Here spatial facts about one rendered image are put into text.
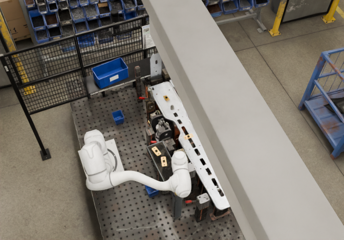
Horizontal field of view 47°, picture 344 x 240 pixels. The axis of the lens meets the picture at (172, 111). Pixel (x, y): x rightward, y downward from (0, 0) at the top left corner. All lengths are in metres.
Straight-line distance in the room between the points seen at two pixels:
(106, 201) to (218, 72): 2.86
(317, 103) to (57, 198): 3.18
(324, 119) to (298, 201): 4.37
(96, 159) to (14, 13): 3.35
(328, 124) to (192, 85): 4.28
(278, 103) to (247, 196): 4.58
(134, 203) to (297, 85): 2.87
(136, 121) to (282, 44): 2.79
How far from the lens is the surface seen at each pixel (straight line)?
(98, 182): 2.73
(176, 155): 2.57
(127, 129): 3.87
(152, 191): 3.51
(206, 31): 0.81
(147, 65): 3.95
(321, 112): 5.01
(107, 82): 3.77
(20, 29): 5.83
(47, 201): 4.42
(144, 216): 3.43
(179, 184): 2.52
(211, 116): 0.66
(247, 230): 0.66
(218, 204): 3.16
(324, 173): 4.74
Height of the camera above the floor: 3.85
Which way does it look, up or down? 52 degrees down
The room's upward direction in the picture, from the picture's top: 1 degrees clockwise
